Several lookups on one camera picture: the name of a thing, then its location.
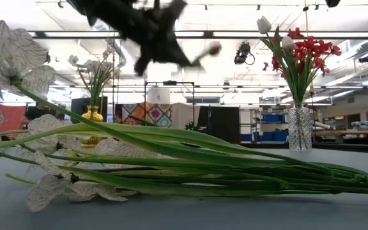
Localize yellow glass vase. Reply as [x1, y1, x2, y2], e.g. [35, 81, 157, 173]
[80, 105, 105, 149]

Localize black hanging overhead camera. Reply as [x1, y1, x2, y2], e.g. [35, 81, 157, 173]
[233, 41, 256, 66]

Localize colourful patchwork quilt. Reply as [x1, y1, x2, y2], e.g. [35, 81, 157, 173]
[121, 102, 174, 128]

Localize clear crystal glass vase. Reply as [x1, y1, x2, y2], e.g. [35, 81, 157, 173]
[287, 106, 313, 152]

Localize black panel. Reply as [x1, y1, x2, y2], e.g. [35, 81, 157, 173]
[197, 105, 241, 143]

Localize wide blue storage bin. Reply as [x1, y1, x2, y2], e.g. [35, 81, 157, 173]
[240, 130, 289, 142]

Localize black overhead frame bar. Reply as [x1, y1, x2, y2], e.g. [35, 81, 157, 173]
[27, 29, 368, 40]

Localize person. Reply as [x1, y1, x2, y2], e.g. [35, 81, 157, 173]
[20, 102, 66, 129]

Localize black metal frame stand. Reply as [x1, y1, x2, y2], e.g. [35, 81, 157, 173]
[143, 80, 196, 141]

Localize white cylinder shade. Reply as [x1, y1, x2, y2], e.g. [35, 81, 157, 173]
[147, 87, 171, 105]

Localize large white veined flower bunch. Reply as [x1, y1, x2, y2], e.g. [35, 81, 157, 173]
[0, 18, 368, 213]

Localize red tulip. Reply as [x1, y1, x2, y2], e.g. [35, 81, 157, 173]
[192, 40, 223, 64]

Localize red flower bunch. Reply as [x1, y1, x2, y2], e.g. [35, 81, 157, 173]
[261, 27, 342, 148]

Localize wooden background table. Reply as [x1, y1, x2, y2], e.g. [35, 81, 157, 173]
[310, 128, 368, 137]

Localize small blue storage bin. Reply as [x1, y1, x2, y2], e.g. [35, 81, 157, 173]
[261, 114, 289, 123]

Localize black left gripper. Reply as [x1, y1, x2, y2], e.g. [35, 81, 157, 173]
[116, 0, 204, 78]

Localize black monitor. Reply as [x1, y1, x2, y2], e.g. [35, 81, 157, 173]
[70, 96, 109, 124]

